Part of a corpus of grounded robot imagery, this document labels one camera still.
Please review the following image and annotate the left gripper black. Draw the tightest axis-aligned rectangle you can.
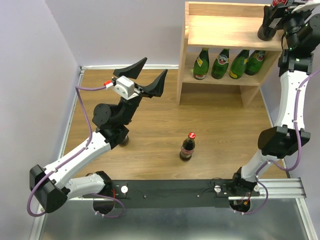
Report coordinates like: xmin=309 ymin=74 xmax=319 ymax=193
xmin=113 ymin=58 xmax=168 ymax=126

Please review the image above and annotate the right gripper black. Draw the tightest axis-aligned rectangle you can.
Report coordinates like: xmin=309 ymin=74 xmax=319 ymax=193
xmin=261 ymin=2 xmax=313 ymax=50

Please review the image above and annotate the cola bottle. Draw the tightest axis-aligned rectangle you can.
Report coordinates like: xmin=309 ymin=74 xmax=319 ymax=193
xmin=119 ymin=135 xmax=129 ymax=147
xmin=257 ymin=0 xmax=287 ymax=41
xmin=179 ymin=132 xmax=196 ymax=162

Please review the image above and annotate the green bottle red-blue label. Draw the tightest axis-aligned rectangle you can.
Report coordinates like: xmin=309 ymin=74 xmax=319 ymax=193
xmin=244 ymin=50 xmax=266 ymax=76

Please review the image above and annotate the green bottle yellow label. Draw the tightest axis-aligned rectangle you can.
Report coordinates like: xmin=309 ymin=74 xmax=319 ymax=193
xmin=229 ymin=49 xmax=250 ymax=79

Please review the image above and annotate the wooden two-tier shelf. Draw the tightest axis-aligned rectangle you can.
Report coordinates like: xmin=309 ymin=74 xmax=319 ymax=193
xmin=176 ymin=1 xmax=282 ymax=108

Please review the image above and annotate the green bottle red-white label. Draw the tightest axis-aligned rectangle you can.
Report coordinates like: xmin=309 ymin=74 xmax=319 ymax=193
xmin=211 ymin=48 xmax=230 ymax=79

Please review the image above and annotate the cola bottle front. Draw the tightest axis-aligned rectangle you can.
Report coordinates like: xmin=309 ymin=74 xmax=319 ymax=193
xmin=179 ymin=132 xmax=196 ymax=162

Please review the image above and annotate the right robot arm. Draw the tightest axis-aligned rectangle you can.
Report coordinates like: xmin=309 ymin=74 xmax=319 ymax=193
xmin=227 ymin=0 xmax=320 ymax=196

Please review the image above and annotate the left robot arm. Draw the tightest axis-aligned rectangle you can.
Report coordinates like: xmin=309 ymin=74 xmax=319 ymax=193
xmin=27 ymin=57 xmax=168 ymax=217

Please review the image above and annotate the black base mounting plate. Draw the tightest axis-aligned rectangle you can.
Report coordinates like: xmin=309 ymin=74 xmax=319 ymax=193
xmin=93 ymin=178 xmax=259 ymax=214

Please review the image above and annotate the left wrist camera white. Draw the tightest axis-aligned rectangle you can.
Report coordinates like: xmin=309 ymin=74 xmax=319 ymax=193
xmin=113 ymin=76 xmax=139 ymax=100

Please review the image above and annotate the aluminium frame rail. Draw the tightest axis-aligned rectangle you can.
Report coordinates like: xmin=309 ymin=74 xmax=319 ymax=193
xmin=29 ymin=65 xmax=311 ymax=240

